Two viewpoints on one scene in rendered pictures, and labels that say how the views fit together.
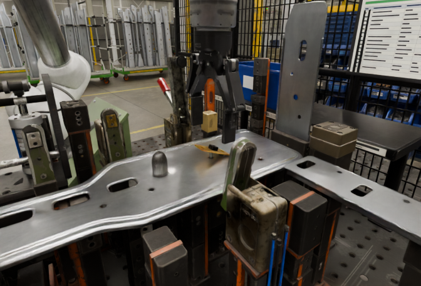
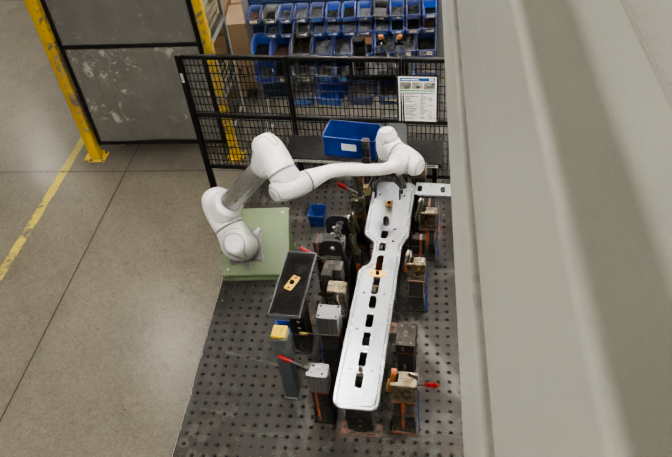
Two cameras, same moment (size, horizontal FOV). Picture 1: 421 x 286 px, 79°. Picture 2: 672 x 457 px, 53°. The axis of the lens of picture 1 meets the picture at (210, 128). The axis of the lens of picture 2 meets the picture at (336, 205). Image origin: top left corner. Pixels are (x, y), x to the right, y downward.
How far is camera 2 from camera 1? 3.08 m
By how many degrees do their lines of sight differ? 41
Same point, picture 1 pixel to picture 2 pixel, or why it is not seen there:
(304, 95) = not seen: hidden behind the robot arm
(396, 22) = (417, 99)
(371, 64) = (410, 116)
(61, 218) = (390, 250)
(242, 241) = (428, 225)
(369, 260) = (440, 206)
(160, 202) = (403, 230)
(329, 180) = (432, 191)
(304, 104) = not seen: hidden behind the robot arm
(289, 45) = not seen: hidden behind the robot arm
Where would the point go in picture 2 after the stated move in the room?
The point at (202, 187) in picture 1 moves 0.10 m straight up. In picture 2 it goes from (405, 218) to (405, 204)
